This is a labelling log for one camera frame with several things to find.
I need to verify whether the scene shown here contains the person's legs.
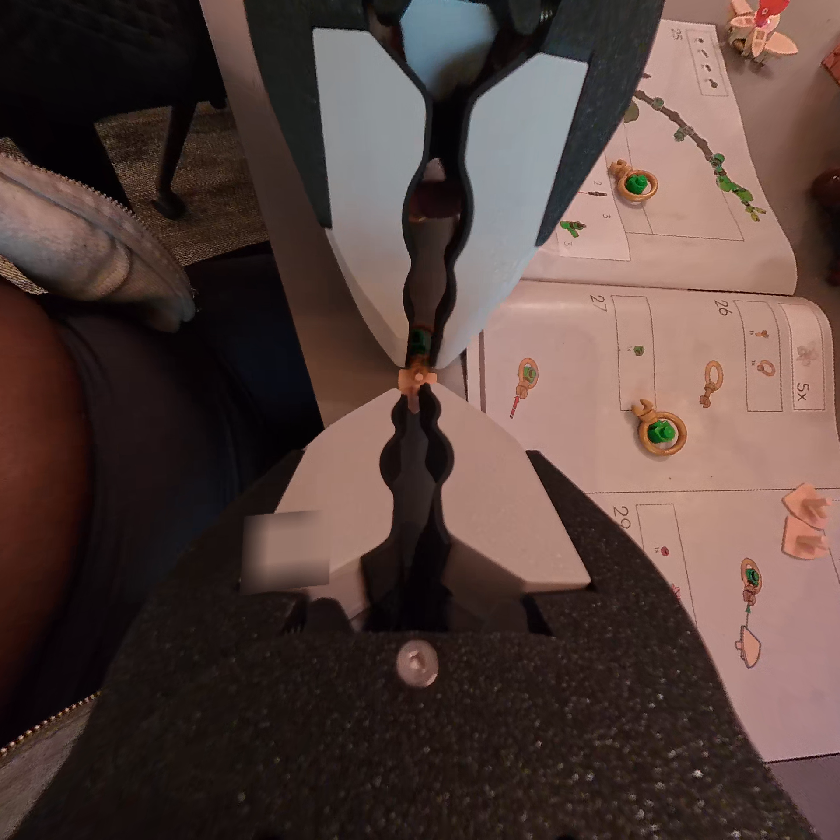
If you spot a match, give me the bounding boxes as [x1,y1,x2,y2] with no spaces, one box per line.
[0,252,326,742]

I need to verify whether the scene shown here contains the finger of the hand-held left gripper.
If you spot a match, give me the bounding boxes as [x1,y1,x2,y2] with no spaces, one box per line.
[430,51,589,368]
[312,26,437,368]

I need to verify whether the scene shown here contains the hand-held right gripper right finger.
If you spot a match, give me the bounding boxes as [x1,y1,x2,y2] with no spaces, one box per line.
[420,384,593,597]

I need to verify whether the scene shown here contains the loose pink brick flower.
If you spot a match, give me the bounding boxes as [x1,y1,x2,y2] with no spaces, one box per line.
[725,0,800,67]

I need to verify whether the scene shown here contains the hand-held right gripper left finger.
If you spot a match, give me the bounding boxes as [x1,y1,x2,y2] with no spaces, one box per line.
[272,387,411,581]

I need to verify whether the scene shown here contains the instruction booklet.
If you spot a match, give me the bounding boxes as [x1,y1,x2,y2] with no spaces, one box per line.
[462,18,840,762]

